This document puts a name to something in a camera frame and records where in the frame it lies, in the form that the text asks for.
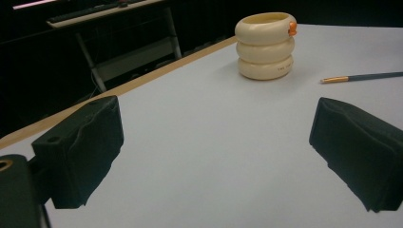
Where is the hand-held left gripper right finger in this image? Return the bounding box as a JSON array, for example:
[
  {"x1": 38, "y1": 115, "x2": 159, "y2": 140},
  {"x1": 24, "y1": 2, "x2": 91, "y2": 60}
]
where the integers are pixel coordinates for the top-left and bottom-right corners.
[{"x1": 308, "y1": 96, "x2": 403, "y2": 214}]

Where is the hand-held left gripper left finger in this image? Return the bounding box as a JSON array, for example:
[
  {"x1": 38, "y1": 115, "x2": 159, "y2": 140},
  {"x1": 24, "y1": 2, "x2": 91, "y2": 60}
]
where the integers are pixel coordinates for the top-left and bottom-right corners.
[{"x1": 30, "y1": 94, "x2": 125, "y2": 210}]

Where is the dark pen with gold tip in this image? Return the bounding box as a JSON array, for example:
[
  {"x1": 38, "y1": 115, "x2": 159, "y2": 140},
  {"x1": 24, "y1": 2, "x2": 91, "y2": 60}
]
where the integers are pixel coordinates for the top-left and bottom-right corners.
[{"x1": 319, "y1": 71, "x2": 403, "y2": 85}]

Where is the cream ringed pen holder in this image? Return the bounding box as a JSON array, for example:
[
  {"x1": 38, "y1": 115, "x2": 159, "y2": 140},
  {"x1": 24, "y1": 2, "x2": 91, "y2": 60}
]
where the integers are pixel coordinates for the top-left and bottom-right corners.
[{"x1": 234, "y1": 11, "x2": 298, "y2": 81}]

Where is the white table sheet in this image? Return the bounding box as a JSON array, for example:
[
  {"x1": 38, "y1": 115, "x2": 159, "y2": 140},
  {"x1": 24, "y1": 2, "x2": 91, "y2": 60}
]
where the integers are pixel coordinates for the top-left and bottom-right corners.
[{"x1": 0, "y1": 23, "x2": 403, "y2": 228}]

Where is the black keyboard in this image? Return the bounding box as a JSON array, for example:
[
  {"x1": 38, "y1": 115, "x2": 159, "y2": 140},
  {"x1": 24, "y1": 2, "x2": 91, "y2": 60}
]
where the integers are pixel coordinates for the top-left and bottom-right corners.
[{"x1": 47, "y1": 0, "x2": 146, "y2": 24}]

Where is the metal stand frame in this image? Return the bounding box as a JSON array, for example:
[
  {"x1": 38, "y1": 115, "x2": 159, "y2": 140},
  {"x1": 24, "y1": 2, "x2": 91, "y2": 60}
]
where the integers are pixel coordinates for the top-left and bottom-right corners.
[{"x1": 46, "y1": 0, "x2": 183, "y2": 93}]

